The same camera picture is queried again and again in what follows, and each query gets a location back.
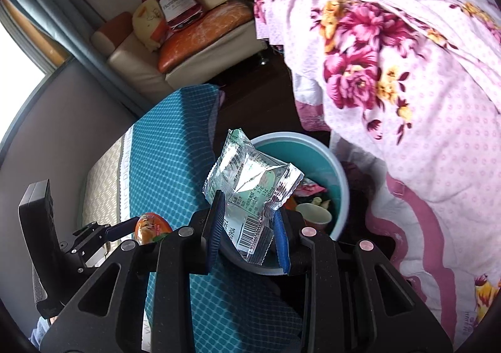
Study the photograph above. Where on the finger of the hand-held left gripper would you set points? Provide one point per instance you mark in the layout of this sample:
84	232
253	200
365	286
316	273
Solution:
121	229

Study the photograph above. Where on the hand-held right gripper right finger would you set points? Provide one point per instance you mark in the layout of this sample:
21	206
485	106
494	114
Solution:
281	243

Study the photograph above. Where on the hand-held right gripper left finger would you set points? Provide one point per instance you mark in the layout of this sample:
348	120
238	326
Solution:
215	228

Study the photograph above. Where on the orange jelly cup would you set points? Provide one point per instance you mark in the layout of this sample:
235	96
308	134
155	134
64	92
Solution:
150	228

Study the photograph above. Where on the white paper cup blue band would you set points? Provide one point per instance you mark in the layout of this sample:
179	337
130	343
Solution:
313	216

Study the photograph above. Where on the silver green snack wrapper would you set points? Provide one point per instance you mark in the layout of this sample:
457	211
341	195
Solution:
250	181

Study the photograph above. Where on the teal trash bin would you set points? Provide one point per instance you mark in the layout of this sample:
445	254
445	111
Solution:
313	157

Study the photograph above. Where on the person's left forearm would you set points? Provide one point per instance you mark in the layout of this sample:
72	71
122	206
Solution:
41	333

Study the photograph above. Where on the pink snack wrapper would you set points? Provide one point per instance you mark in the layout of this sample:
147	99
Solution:
309	188

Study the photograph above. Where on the teal checked mat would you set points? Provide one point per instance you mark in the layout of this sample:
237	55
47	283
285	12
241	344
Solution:
172	149

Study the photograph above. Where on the cream leather sofa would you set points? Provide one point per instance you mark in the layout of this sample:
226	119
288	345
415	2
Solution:
133	59

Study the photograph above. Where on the grey-blue curtain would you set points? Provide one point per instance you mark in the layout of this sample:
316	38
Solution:
66	36

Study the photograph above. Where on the orange seat cushion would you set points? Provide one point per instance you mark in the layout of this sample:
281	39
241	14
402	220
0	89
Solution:
203	34

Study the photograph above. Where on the pink floral blanket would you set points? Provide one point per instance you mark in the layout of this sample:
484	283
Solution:
411	83

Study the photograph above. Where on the yellow plush pillow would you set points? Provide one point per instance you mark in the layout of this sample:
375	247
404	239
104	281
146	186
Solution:
146	24

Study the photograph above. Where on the red gift bag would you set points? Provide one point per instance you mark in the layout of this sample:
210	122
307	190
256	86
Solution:
176	5

